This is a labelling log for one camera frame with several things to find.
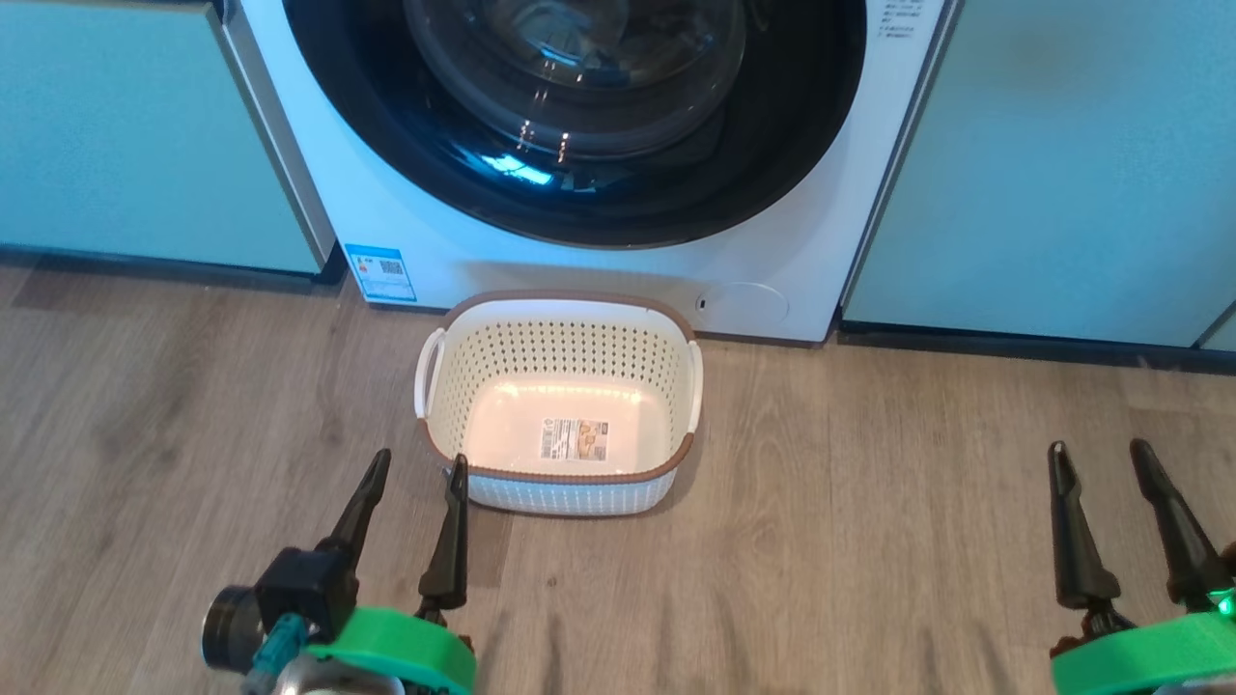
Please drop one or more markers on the round white drain filter cover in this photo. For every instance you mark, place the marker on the round white drain filter cover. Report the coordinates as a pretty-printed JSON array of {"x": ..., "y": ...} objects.
[{"x": 744, "y": 307}]

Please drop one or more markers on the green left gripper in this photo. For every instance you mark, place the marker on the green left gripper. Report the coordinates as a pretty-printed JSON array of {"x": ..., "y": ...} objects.
[{"x": 406, "y": 642}]

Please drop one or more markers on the pale green cabinet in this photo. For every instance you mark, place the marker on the pale green cabinet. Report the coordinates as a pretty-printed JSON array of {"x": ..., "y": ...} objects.
[
  {"x": 1062, "y": 164},
  {"x": 135, "y": 135},
  {"x": 1221, "y": 333}
]

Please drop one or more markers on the white front-load washing machine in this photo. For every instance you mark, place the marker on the white front-load washing machine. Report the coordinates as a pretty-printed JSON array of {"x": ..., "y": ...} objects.
[{"x": 801, "y": 251}]

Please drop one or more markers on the dark cabinet kickboard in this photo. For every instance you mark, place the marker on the dark cabinet kickboard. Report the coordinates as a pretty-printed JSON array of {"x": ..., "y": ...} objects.
[
  {"x": 145, "y": 268},
  {"x": 1014, "y": 347}
]

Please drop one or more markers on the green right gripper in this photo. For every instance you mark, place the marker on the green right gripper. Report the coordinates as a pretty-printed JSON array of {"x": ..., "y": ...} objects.
[{"x": 1149, "y": 656}]

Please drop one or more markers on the cream perforated laundry basket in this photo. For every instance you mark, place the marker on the cream perforated laundry basket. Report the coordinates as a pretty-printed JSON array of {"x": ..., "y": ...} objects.
[{"x": 560, "y": 343}]

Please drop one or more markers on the rectangular basket product label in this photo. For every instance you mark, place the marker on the rectangular basket product label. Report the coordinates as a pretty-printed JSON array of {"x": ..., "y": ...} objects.
[{"x": 574, "y": 439}]

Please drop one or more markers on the round black glass washer door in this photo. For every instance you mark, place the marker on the round black glass washer door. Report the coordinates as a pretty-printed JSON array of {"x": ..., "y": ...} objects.
[{"x": 367, "y": 125}]

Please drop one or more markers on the blue energy label sticker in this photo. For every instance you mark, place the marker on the blue energy label sticker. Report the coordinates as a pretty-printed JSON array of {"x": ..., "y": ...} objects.
[{"x": 381, "y": 272}]

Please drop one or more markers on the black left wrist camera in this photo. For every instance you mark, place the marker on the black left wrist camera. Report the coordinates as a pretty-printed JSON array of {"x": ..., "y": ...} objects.
[{"x": 299, "y": 589}]

